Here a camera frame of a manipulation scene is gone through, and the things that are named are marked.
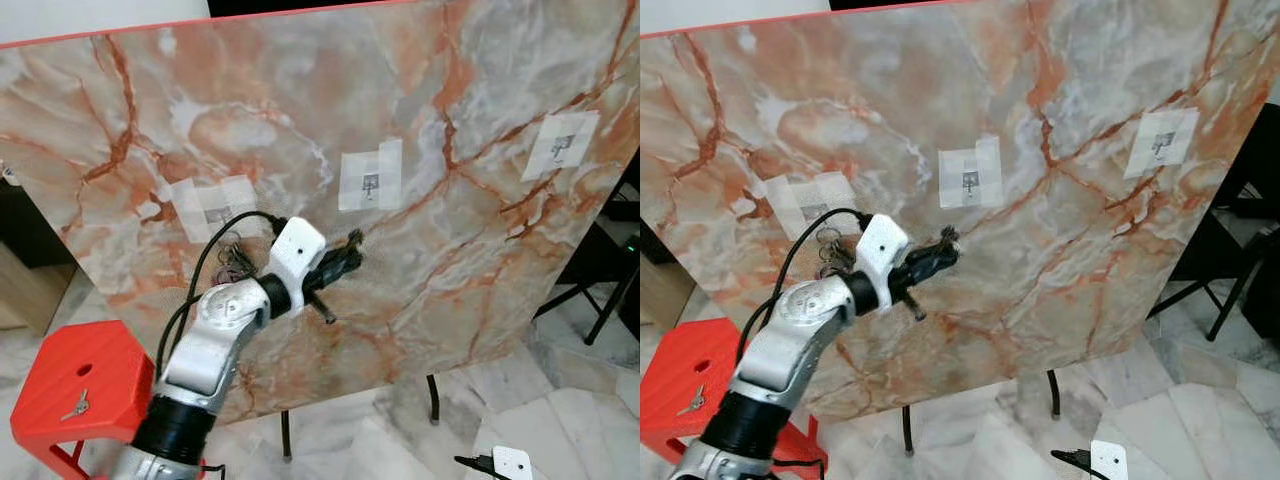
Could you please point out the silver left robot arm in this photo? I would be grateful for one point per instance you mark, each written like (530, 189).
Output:
(215, 330)
(800, 320)

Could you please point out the orange marble pattern panel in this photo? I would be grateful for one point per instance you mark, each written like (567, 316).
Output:
(450, 280)
(1050, 280)

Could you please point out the black panel stand leg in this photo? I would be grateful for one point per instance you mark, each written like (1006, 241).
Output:
(1053, 392)
(285, 435)
(907, 430)
(432, 398)

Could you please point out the red plastic stool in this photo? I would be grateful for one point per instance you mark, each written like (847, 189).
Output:
(100, 360)
(665, 400)

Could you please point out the black rectangular object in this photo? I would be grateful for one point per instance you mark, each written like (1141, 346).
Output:
(900, 4)
(300, 6)

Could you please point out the silver key bunch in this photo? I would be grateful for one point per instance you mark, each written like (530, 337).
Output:
(690, 402)
(75, 405)

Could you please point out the wooden cabinet with dark top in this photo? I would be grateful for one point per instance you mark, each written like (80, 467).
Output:
(660, 290)
(25, 290)

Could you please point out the black metal rack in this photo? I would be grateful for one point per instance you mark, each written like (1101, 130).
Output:
(1230, 290)
(607, 300)

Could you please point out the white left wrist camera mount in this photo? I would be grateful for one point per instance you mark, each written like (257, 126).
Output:
(880, 240)
(297, 245)

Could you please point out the white taped wall hook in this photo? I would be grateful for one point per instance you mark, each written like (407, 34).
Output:
(560, 145)
(1160, 143)
(968, 182)
(810, 205)
(370, 180)
(213, 208)

